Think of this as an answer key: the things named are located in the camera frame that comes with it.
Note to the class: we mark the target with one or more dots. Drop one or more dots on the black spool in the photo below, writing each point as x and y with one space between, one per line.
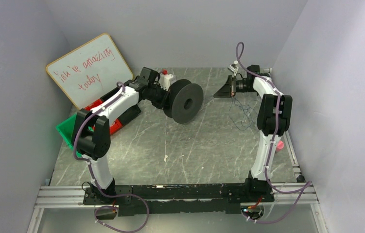
185 101

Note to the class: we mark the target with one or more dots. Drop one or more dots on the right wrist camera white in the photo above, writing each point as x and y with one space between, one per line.
234 68

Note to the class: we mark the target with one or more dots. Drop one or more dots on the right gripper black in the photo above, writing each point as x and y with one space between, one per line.
232 86

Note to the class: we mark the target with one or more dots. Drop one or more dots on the whiteboard with red writing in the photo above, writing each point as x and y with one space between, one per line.
90 71

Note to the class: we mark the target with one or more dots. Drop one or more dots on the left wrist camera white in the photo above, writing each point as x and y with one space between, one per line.
166 79

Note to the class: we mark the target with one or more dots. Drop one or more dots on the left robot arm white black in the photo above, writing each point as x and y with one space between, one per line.
91 132

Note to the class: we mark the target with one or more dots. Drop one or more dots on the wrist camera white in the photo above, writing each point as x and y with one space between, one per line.
166 79
234 68

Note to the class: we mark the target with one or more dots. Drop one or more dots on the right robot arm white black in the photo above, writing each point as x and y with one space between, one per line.
273 119

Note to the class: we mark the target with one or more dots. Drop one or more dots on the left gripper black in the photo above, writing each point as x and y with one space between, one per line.
162 97

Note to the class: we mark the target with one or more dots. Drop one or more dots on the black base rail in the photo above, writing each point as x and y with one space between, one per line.
229 198

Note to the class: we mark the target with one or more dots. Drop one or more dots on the black bin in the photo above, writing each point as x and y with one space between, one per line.
129 115

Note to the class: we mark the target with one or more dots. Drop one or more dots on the green bin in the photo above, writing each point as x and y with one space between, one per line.
65 129

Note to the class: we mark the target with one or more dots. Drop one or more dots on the pink marker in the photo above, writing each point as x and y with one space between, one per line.
280 146

